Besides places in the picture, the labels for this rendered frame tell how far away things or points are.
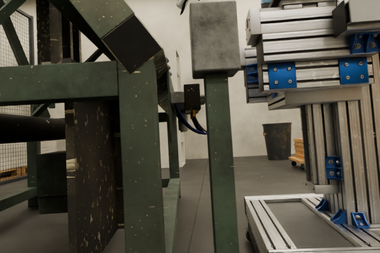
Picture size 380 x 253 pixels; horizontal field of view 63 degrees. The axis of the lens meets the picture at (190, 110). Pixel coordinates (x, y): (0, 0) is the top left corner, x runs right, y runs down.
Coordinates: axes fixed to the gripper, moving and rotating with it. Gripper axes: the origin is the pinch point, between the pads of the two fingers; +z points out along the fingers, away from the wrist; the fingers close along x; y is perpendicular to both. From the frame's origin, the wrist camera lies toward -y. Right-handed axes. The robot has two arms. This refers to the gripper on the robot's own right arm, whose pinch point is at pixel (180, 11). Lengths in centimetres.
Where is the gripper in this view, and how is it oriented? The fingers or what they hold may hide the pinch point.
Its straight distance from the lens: 193.7
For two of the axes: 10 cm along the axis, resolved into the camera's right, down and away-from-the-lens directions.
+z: -4.1, 9.1, -0.2
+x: -0.8, -0.6, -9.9
